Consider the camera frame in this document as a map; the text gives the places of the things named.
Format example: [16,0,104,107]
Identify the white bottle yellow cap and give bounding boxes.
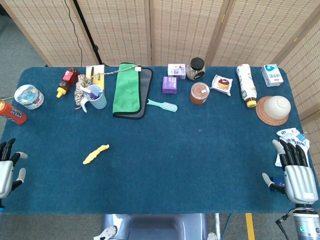
[236,63,258,108]

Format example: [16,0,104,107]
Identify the glass jar black lid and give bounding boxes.
[185,57,207,82]

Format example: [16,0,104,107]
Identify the thin black hanging cable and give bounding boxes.
[64,0,84,67]

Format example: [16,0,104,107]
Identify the green microfibre cloth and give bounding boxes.
[112,62,141,117]

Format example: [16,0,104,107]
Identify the cream ceramic bowl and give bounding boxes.
[264,95,292,120]

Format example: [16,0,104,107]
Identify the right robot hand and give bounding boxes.
[261,139,319,205]

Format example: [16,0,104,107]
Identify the packaged donut snack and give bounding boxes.
[210,74,234,97]

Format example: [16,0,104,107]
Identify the braided cord white plug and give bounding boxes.
[101,65,142,76]

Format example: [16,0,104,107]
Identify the white and purple box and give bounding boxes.
[167,63,187,80]

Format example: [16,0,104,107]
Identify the mint green scrub brush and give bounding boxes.
[146,98,178,113]

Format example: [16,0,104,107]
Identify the light blue handled cup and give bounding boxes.
[79,84,108,113]

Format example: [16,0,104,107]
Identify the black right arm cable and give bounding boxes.
[275,211,295,240]

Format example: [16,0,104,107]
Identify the yellow card blister package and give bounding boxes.
[85,64,106,94]

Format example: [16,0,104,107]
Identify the grey robot torso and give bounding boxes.
[93,213,218,240]

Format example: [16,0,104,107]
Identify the honey bottle yellow cap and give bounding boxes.
[56,67,80,99]

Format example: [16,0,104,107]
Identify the white table leg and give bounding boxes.
[214,212,221,240]

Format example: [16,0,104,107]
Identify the yellow twisted cloth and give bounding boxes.
[82,144,110,165]

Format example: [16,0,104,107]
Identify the white blue milk carton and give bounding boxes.
[260,63,284,88]

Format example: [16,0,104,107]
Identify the orange red drink can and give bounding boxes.
[0,99,28,125]

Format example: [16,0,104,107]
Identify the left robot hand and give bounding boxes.
[0,138,28,200]

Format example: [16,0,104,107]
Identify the white bag blue print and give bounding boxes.
[274,127,310,168]

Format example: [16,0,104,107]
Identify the white labelled tin can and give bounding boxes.
[14,84,45,110]

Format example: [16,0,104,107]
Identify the black stand pole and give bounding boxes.
[72,0,104,66]

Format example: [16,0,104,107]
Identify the purple cardboard box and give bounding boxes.
[162,76,180,95]

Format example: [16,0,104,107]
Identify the blue felt table cover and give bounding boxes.
[2,65,318,215]

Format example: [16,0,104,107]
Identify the grey microfibre cloth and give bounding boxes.
[113,66,154,120]

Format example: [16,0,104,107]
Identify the clear jar of rubber bands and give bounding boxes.
[189,82,210,106]

